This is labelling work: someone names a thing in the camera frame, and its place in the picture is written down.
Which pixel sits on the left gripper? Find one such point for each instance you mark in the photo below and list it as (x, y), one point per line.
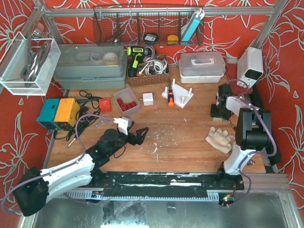
(132, 137)

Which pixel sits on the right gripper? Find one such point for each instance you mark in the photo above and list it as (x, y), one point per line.
(220, 112)

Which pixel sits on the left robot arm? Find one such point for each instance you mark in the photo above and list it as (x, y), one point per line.
(37, 187)

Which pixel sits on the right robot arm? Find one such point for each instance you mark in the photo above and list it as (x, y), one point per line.
(252, 134)

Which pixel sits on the translucent spring bin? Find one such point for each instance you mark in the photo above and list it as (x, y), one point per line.
(128, 96)

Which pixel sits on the small red springs in bin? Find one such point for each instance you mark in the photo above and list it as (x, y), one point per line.
(126, 106)

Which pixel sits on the beige work glove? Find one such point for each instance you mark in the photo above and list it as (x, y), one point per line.
(220, 140)

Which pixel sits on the white cube power socket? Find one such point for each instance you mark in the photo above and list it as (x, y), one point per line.
(148, 99)

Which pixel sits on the red cube block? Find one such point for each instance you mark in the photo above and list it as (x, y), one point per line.
(105, 105)

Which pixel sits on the white peg board fixture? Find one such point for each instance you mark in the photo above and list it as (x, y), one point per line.
(181, 95)

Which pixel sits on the white plastic storage box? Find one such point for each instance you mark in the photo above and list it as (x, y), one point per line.
(201, 67)

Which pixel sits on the white bench power supply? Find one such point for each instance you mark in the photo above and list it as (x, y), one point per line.
(249, 67)

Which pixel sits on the orange black screwdriver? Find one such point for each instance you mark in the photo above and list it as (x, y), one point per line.
(170, 96)

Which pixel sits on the woven wicker basket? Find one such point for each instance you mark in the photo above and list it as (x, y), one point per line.
(149, 80)

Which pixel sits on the yellow teal soldering station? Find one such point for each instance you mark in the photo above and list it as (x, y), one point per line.
(59, 114)

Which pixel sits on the yellow tape measure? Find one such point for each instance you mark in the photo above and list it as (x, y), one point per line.
(172, 40)

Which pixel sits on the grey plastic tape container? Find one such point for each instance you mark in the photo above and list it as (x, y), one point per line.
(89, 66)

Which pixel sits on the clear acrylic hanging box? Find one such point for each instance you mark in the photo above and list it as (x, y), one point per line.
(28, 65)

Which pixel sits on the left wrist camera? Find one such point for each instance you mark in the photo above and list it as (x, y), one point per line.
(123, 123)

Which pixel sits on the small metal bracket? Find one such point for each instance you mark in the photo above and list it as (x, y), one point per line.
(102, 122)

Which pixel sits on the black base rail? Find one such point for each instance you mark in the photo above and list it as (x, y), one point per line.
(207, 181)

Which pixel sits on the soldering iron with cable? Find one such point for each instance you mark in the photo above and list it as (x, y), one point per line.
(85, 122)

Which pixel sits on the green cordless drill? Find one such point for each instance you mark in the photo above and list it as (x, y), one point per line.
(138, 54)

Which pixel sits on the black wire wall basket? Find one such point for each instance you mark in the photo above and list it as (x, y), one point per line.
(127, 24)

